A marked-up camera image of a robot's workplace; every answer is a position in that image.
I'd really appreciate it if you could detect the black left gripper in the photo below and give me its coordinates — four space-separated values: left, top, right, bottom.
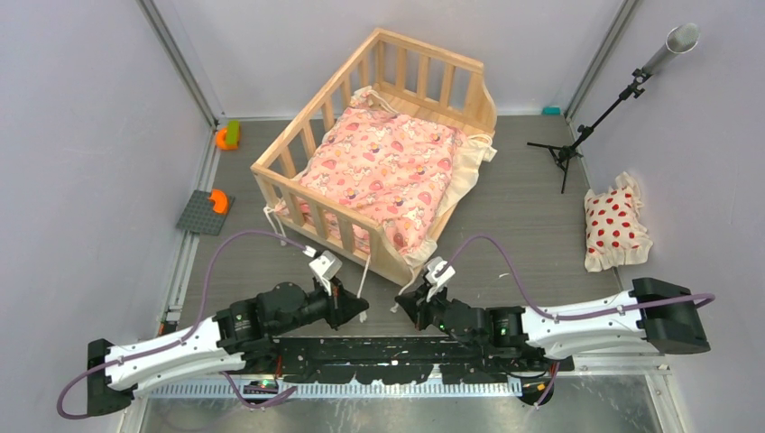
272 275 369 336

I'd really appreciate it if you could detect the pink unicorn print cushion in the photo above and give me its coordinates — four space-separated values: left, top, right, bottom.
262 86 498 324

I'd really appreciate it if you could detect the wooden slatted pet bed frame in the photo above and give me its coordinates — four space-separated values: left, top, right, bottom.
251 28 497 287

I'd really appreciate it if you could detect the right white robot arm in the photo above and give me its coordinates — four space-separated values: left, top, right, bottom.
395 278 714 371

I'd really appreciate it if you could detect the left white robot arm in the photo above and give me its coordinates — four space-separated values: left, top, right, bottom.
87 278 369 417

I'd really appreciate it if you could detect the orange arch toy block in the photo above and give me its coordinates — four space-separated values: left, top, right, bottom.
207 189 230 215

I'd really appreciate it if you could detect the grey building block plate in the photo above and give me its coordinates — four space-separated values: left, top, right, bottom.
176 190 235 235

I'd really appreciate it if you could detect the orange and green toy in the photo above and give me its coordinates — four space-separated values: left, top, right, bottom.
215 120 241 151

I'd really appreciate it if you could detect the white strawberry print pillow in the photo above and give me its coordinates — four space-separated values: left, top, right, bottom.
584 172 653 272

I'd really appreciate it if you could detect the small teal block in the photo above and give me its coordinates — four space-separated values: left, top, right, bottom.
541 106 562 115

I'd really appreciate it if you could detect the microphone on black stand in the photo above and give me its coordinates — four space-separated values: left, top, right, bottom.
527 23 700 194

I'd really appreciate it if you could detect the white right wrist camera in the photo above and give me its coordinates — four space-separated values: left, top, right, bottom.
424 256 456 302

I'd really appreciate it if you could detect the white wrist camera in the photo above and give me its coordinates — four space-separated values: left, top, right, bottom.
303 246 342 296
424 256 456 302

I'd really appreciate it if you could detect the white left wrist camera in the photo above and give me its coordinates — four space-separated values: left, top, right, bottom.
303 246 342 296

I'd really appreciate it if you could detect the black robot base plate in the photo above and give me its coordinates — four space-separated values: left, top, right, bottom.
234 336 554 385

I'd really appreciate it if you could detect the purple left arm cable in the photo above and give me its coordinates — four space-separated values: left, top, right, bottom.
56 229 318 420

